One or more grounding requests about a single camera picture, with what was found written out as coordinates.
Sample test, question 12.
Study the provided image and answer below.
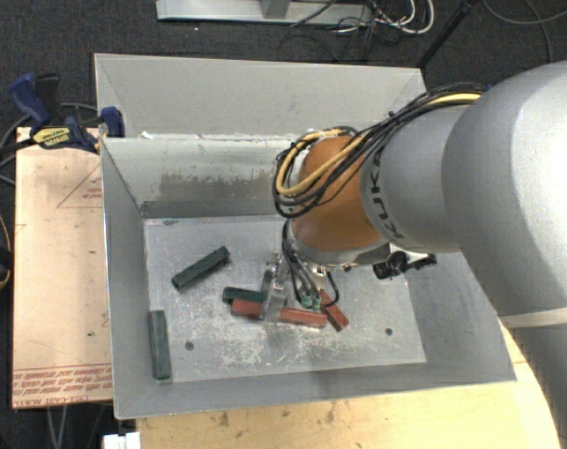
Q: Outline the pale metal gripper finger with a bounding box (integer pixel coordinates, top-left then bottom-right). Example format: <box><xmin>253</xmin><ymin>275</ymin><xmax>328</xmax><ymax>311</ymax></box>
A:
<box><xmin>262</xmin><ymin>285</ymin><xmax>291</xmax><ymax>326</ymax></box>
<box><xmin>263</xmin><ymin>255</ymin><xmax>287</xmax><ymax>295</ymax></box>

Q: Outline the red-brown flat block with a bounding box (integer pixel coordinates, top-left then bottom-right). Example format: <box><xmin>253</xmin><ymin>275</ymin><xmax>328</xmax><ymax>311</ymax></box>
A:
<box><xmin>317</xmin><ymin>289</ymin><xmax>351</xmax><ymax>333</ymax></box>
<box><xmin>230</xmin><ymin>297</ymin><xmax>328</xmax><ymax>331</ymax></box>

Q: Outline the dark green flat block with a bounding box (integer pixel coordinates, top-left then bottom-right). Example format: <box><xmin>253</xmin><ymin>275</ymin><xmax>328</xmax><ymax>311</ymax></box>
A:
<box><xmin>148</xmin><ymin>309</ymin><xmax>173</xmax><ymax>382</ymax></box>
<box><xmin>170</xmin><ymin>245</ymin><xmax>232</xmax><ymax>293</ymax></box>
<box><xmin>221</xmin><ymin>285</ymin><xmax>267</xmax><ymax>305</ymax></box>

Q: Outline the grey metal bin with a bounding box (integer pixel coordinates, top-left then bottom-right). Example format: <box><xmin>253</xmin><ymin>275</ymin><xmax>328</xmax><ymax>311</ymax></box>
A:
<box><xmin>94</xmin><ymin>52</ymin><xmax>517</xmax><ymax>421</ymax></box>

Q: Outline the brown cardboard board, red print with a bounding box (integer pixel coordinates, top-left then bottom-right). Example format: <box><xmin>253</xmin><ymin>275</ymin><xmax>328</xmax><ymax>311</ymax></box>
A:
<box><xmin>11</xmin><ymin>126</ymin><xmax>114</xmax><ymax>411</ymax></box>

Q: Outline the black cylinder on white bracket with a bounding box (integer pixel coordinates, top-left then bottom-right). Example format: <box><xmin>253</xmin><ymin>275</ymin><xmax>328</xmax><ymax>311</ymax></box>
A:
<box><xmin>371</xmin><ymin>243</ymin><xmax>438</xmax><ymax>281</ymax></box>

